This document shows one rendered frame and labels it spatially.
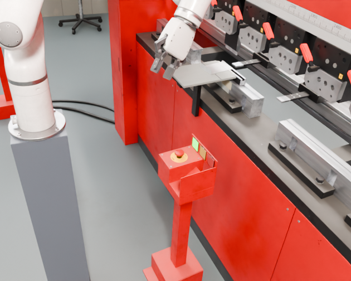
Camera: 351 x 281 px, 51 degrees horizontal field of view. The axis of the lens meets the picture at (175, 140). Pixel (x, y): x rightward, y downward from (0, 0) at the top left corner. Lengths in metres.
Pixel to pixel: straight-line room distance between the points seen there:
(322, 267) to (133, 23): 1.76
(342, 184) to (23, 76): 1.07
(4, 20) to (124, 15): 1.38
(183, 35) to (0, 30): 0.50
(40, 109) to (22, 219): 1.27
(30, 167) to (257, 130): 0.90
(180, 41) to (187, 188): 0.59
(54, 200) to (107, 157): 1.33
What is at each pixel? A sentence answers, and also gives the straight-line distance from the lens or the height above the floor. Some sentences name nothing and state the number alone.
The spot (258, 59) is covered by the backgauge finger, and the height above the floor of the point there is 1.00.
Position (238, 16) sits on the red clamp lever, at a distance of 1.55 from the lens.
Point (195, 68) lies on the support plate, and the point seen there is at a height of 1.00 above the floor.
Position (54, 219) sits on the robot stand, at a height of 0.61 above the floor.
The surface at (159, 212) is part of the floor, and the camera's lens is 2.37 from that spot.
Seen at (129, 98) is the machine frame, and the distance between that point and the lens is 2.66.
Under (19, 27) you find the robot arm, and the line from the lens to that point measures 1.11.
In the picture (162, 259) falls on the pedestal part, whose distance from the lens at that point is 2.01.
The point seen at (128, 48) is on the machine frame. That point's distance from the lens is 2.50.
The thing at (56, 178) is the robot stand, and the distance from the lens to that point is 1.42.
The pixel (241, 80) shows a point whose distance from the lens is 1.70.
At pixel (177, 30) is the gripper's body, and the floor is 1.36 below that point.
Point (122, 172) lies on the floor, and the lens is 2.65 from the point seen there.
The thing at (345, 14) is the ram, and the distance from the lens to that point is 1.21.
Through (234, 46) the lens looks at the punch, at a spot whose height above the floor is 1.12.
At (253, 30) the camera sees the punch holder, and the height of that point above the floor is 1.25.
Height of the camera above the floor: 1.75
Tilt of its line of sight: 37 degrees down
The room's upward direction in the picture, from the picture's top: 3 degrees clockwise
